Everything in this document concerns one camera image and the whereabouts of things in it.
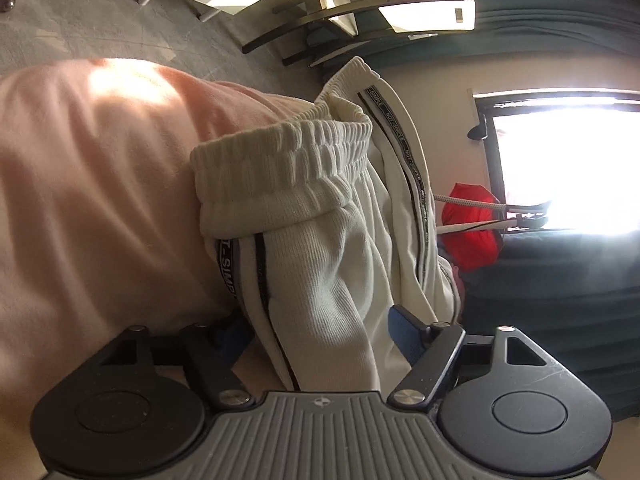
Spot teal curtain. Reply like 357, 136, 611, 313
307, 0, 640, 97

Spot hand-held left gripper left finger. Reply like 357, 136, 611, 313
98, 317, 255, 409

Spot white pants with striped band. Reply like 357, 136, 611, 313
190, 56, 463, 392

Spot bright window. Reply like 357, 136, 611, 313
472, 89, 640, 237

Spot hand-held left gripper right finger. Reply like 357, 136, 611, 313
387, 304, 551, 409

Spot dark wooden chair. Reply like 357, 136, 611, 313
242, 0, 477, 68

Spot black window handle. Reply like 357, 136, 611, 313
467, 114, 492, 142

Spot pink blanket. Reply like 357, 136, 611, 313
0, 57, 321, 480

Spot dark teal cloth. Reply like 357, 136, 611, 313
459, 232, 640, 423

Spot red cloth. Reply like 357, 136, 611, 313
442, 182, 505, 272

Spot white braided cord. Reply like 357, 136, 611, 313
434, 194, 502, 209

